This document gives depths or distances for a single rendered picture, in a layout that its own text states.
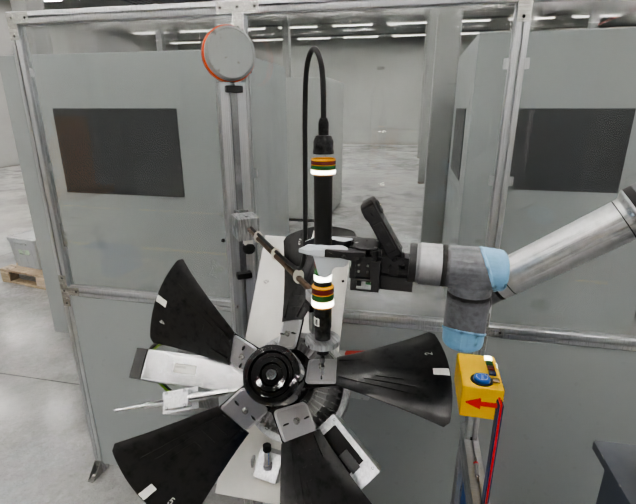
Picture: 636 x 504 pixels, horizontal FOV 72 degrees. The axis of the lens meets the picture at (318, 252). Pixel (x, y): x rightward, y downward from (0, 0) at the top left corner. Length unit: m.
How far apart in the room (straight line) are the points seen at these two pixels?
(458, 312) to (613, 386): 1.12
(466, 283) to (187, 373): 0.70
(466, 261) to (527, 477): 1.39
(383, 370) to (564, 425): 1.10
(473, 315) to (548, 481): 1.34
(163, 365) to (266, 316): 0.29
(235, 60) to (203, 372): 0.90
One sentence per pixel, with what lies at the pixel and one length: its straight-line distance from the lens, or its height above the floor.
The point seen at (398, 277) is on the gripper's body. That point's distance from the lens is 0.80.
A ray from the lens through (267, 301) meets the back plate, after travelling 1.24.
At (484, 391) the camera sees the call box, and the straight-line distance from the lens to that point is 1.20.
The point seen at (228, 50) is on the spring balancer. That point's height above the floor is 1.89.
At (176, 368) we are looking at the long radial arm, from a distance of 1.17.
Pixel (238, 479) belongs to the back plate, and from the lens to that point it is 1.22.
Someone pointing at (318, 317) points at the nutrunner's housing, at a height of 1.34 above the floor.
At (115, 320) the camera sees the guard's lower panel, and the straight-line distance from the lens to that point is 2.09.
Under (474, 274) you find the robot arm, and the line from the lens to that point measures 0.78.
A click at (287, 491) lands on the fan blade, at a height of 1.06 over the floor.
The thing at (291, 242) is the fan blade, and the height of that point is 1.41.
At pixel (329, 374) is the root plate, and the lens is 0.94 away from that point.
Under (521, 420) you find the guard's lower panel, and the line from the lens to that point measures 1.89.
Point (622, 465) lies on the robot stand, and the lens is 1.23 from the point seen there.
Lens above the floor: 1.72
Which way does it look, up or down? 18 degrees down
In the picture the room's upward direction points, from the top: straight up
